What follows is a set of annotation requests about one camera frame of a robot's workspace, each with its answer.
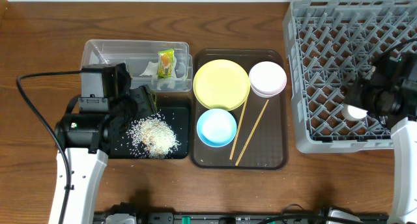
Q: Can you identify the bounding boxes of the white cup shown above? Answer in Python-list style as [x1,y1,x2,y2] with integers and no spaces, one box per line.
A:
[341,104,367,121]

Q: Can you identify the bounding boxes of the rice and nut leftovers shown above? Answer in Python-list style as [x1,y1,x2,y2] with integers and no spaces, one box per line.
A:
[126,113,181,159]

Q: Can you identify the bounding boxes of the green snack wrapper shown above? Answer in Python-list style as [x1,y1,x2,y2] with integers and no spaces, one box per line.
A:
[157,49,175,78]

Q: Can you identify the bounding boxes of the light blue bowl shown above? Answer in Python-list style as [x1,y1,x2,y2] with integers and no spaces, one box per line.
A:
[196,109,237,148]

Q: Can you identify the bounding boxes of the pink round plate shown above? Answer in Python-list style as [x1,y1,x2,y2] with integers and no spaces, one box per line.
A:
[249,61,287,98]

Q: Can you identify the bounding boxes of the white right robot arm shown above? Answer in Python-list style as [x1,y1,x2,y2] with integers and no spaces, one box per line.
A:
[342,52,416,223]

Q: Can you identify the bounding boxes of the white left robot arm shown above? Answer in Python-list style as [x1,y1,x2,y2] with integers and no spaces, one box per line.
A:
[49,63,157,223]

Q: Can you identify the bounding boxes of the grey dishwasher rack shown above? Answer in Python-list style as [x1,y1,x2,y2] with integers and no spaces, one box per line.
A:
[283,0,416,153]

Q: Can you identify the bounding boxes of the crumpled white tissue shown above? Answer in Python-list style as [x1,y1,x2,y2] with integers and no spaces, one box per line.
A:
[140,59,186,91]

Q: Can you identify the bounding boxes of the black rectangular tray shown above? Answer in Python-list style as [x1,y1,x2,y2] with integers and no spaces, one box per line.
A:
[109,98,190,159]

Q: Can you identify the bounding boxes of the clear plastic bin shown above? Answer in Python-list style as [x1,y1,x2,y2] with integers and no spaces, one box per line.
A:
[81,39,193,92]

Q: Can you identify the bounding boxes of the yellow round plate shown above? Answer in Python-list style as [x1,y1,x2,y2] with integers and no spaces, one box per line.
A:
[193,59,250,111]

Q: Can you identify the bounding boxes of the brown serving tray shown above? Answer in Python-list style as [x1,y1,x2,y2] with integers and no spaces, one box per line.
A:
[190,49,288,170]

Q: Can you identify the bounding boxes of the left wooden chopstick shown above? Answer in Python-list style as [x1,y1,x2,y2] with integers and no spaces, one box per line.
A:
[229,99,248,160]

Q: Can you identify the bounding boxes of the wooden chopstick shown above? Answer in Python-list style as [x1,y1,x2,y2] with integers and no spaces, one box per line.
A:
[235,99,269,166]
[229,99,248,160]

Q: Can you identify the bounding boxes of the right wooden chopstick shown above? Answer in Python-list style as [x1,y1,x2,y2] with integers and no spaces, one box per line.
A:
[235,99,269,166]

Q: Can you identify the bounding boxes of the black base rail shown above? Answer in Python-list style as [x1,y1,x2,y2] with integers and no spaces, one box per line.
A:
[92,203,388,224]

